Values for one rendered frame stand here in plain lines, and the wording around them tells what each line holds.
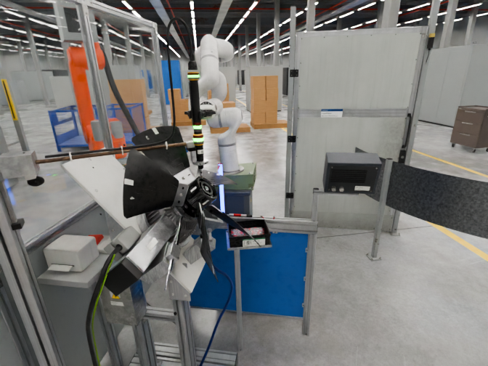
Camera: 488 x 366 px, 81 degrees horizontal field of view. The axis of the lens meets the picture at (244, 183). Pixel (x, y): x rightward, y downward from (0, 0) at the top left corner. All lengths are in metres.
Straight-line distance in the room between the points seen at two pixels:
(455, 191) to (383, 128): 0.95
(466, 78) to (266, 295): 9.36
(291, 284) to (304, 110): 1.71
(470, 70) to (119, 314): 10.23
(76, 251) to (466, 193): 2.39
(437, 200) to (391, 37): 1.45
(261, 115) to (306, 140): 6.49
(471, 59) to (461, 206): 8.26
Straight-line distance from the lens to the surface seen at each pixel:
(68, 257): 1.47
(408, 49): 3.10
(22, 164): 1.18
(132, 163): 0.99
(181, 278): 1.25
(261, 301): 2.07
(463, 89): 10.56
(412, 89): 3.13
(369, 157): 1.59
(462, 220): 2.58
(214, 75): 1.50
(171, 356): 2.06
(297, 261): 1.85
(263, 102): 9.40
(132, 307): 1.43
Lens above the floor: 1.65
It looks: 21 degrees down
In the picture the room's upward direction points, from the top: 1 degrees counter-clockwise
